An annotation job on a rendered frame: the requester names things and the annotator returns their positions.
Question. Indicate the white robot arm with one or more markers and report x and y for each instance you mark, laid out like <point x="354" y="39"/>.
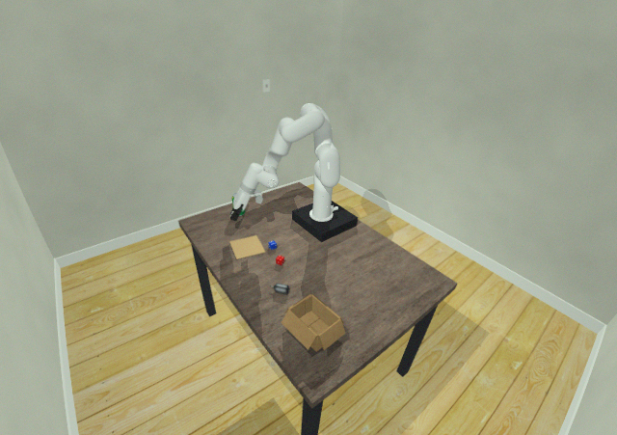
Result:
<point x="326" y="170"/>

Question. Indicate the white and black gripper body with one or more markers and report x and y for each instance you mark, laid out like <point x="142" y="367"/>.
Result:
<point x="241" y="198"/>

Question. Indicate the beige square mat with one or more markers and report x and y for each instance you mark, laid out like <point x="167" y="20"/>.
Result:
<point x="247" y="247"/>

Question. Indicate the black and grey screwdriver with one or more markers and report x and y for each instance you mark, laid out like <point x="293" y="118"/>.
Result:
<point x="280" y="288"/>

